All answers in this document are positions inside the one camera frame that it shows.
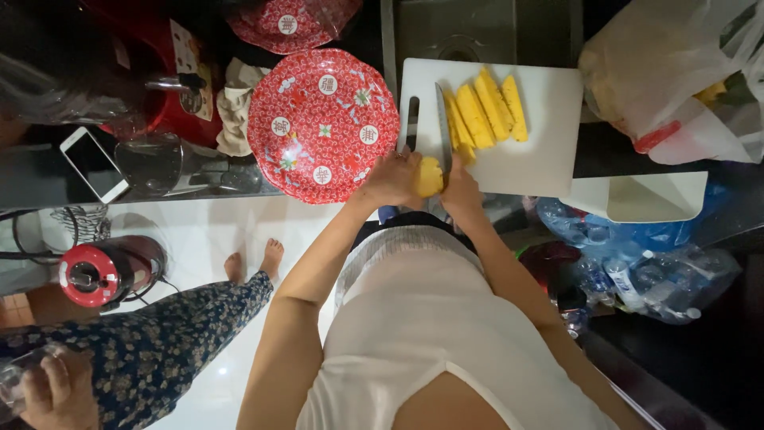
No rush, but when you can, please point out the clear glass jug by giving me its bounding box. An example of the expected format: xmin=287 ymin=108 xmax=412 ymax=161
xmin=113 ymin=132 xmax=263 ymax=198

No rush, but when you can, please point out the kitchen knife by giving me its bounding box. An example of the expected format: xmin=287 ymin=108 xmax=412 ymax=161
xmin=434 ymin=82 xmax=454 ymax=177

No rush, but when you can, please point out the white plastic cutting board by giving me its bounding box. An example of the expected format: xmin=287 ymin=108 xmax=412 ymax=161
xmin=396 ymin=58 xmax=585 ymax=198

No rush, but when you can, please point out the clear drinking glass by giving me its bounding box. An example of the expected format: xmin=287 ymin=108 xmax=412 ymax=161
xmin=0 ymin=343 xmax=63 ymax=422

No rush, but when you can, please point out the translucent plastic bag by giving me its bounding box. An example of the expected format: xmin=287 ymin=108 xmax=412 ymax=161
xmin=577 ymin=0 xmax=764 ymax=166

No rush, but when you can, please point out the clear plastic blender jar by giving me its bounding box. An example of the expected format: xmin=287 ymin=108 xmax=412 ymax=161
xmin=0 ymin=51 xmax=150 ymax=127

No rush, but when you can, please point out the red kitchen appliance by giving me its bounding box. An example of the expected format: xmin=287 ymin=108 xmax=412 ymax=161
xmin=78 ymin=0 xmax=225 ymax=150

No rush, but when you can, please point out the person's white top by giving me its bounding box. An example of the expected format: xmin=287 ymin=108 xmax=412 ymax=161
xmin=295 ymin=225 xmax=622 ymax=430

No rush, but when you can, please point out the black cable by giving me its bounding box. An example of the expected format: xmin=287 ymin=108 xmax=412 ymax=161
xmin=0 ymin=207 xmax=81 ymax=266

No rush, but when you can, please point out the blue bag of plastic bottles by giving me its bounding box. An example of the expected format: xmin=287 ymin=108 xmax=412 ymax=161
xmin=535 ymin=179 xmax=743 ymax=327

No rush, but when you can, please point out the steel sink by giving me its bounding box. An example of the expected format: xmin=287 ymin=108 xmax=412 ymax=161
xmin=381 ymin=0 xmax=584 ymax=99

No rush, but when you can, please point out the yellow pineapple slice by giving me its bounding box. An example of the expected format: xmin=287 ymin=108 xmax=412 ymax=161
xmin=455 ymin=84 xmax=496 ymax=150
xmin=474 ymin=66 xmax=514 ymax=142
xmin=500 ymin=74 xmax=530 ymax=143
xmin=443 ymin=91 xmax=475 ymax=150

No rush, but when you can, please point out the beige cloth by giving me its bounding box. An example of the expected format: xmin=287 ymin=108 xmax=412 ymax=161
xmin=215 ymin=57 xmax=271 ymax=158

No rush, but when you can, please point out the white smartphone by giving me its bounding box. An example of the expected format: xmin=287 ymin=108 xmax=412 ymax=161
xmin=59 ymin=126 xmax=131 ymax=204

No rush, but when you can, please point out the person's left hand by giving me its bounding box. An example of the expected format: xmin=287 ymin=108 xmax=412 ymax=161
xmin=356 ymin=146 xmax=426 ymax=211

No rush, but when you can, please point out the large red patterned plate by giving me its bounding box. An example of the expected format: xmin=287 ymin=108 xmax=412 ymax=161
xmin=246 ymin=48 xmax=401 ymax=205

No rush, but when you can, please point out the person's right hand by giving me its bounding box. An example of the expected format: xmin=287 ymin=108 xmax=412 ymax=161
xmin=440 ymin=154 xmax=485 ymax=225

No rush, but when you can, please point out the yellow pineapple chunk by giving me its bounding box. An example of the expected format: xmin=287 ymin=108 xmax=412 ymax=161
xmin=416 ymin=156 xmax=446 ymax=199

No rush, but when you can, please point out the white plastic container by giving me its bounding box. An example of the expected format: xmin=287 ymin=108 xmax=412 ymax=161
xmin=560 ymin=171 xmax=710 ymax=224

